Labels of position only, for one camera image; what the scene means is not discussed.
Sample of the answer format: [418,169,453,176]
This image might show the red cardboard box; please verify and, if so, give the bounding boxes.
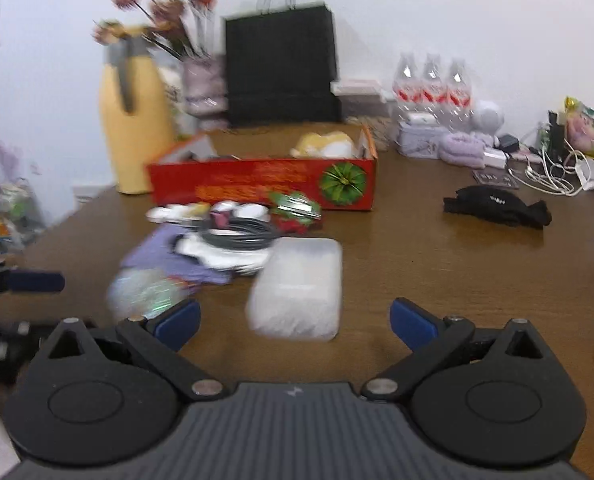
[146,125,379,211]

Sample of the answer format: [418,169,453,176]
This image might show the colourful clutter pile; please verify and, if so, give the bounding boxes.
[0,175,46,257]

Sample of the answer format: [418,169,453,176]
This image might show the pink yellow snack packet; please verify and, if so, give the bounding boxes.
[564,96,594,159]

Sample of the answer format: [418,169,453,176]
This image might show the small white dish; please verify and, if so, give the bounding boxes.
[212,201,271,221]
[146,203,183,223]

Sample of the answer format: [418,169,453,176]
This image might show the white book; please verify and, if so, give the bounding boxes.
[331,80,385,97]

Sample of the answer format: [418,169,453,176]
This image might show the yellow white plush toy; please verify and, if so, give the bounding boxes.
[291,131,358,159]

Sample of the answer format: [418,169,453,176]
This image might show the purple fluffy scrunchie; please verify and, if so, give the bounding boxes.
[441,131,488,169]

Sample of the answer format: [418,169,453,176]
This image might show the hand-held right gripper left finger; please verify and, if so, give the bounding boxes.
[34,299,228,402]

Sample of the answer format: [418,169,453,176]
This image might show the lavender tin box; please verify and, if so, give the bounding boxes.
[396,121,450,159]

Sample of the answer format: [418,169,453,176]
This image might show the clear plastic box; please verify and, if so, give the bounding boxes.
[245,237,343,343]

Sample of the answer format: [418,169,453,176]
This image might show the clear food container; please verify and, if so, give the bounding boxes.
[339,94,393,124]

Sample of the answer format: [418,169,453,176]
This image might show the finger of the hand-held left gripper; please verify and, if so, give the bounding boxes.
[4,269,66,294]

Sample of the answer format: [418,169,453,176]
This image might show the white cables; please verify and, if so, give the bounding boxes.
[509,147,594,222]

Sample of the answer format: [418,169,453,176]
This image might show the black paper bag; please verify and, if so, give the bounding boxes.
[223,0,343,127]

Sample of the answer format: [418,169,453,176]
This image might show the dark patterned coaster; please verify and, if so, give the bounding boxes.
[473,169,520,190]

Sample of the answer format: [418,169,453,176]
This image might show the white cloth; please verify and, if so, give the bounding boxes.
[174,232,273,277]

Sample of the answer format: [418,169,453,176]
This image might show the red green snack packet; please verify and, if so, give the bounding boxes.
[267,191,324,235]

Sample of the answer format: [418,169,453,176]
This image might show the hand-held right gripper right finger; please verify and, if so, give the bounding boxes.
[361,297,560,402]

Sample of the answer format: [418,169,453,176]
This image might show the purple cloth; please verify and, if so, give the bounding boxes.
[120,224,234,287]

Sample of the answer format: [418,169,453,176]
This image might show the pink artificial flowers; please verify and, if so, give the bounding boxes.
[92,0,218,61]

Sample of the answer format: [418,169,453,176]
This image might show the yellow thermos jug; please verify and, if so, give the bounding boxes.
[98,25,178,195]

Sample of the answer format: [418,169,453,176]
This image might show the black braided cable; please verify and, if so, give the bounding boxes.
[197,216,279,252]

